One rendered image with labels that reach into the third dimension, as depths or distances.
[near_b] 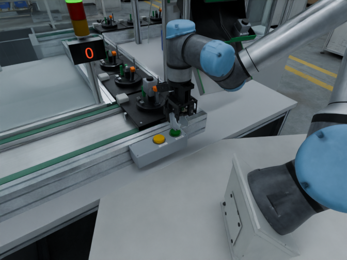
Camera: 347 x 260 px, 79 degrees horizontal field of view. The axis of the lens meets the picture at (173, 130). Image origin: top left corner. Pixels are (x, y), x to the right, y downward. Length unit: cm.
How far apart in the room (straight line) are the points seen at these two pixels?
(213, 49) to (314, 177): 31
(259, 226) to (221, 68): 33
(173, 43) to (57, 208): 61
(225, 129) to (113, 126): 50
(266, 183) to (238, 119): 60
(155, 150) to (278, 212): 42
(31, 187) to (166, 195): 41
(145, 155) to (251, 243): 41
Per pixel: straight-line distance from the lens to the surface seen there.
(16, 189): 77
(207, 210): 72
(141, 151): 73
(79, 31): 85
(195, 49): 52
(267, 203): 50
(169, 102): 67
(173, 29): 57
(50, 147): 93
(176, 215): 70
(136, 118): 86
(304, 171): 36
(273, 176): 51
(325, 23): 62
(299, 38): 61
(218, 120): 104
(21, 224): 82
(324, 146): 35
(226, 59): 51
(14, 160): 94
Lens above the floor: 148
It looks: 40 degrees down
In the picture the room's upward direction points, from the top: straight up
